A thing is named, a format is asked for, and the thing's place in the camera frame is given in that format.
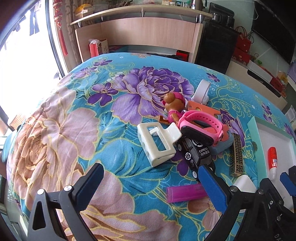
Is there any red glue bottle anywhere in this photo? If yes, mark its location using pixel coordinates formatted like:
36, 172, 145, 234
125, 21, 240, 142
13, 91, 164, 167
267, 147, 278, 180

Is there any white charger cube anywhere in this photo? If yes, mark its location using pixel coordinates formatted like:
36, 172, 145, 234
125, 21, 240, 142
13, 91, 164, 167
233, 175, 257, 193

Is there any gold patterned lighter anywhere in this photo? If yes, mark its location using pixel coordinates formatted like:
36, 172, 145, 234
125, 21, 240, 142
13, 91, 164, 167
230, 133, 244, 177

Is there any black toy car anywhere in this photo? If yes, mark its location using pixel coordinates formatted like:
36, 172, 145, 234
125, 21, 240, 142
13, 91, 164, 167
175, 138, 216, 181

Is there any purple translucent lighter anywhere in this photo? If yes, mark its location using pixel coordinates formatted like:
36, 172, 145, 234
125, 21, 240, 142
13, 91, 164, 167
166, 183, 207, 203

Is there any pink smart watch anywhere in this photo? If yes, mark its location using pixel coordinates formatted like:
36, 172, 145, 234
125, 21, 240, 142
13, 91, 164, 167
178, 110, 224, 146

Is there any white square hook holder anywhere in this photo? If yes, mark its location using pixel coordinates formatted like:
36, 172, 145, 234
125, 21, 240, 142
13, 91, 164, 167
137, 122, 182, 167

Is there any teal shallow box tray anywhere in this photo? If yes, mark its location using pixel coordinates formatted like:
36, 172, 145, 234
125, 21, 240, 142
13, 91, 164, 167
247, 116, 295, 209

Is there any orange and blue case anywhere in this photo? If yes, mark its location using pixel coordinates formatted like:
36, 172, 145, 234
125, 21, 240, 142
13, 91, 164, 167
187, 100, 234, 157

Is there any white tv cabinet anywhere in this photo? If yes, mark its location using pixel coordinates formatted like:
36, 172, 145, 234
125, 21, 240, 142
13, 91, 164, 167
225, 61, 287, 110

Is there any floral blue tablecloth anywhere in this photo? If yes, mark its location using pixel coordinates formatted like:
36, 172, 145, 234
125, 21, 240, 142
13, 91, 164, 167
7, 53, 293, 240

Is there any white flat box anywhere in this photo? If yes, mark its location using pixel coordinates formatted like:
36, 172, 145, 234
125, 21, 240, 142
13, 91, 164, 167
247, 60, 273, 83

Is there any red gift bag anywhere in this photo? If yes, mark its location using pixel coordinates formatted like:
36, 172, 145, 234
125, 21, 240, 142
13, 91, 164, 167
232, 26, 252, 65

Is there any brown puppy toy figure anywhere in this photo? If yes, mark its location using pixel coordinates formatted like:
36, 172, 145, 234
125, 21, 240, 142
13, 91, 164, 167
158, 92, 186, 125

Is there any black water dispenser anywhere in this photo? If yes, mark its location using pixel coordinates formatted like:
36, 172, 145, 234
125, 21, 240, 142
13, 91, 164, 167
195, 3, 238, 74

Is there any small red paper bag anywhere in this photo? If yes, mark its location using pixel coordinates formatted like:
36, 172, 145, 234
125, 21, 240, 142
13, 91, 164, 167
89, 39, 100, 58

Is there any wooden curved shelf counter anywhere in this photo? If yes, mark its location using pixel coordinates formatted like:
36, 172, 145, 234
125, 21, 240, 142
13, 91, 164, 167
71, 4, 213, 63

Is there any red hanging ornament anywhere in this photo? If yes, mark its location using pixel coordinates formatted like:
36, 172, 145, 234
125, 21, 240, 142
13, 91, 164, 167
53, 0, 68, 56

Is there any white ring stand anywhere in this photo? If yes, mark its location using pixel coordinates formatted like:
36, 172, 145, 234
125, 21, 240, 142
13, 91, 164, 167
191, 79, 211, 105

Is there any wall mounted television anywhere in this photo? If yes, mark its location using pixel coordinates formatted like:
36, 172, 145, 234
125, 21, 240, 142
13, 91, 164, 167
251, 1, 295, 64

